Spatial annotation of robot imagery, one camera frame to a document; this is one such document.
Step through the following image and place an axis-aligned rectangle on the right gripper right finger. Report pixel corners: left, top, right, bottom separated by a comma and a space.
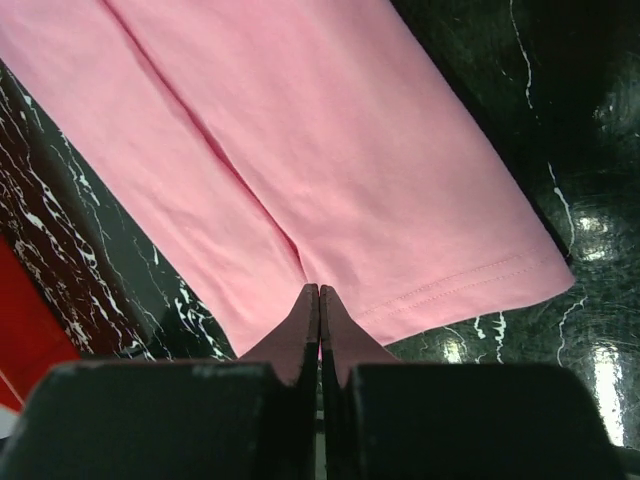
319, 286, 624, 479

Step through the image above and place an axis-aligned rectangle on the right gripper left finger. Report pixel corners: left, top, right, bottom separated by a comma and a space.
1, 285, 319, 479

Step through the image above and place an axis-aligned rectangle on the pink t shirt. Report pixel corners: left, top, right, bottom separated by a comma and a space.
1, 1, 574, 355

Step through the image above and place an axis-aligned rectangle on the red plastic bin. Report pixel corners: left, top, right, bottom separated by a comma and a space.
0, 240, 80, 413

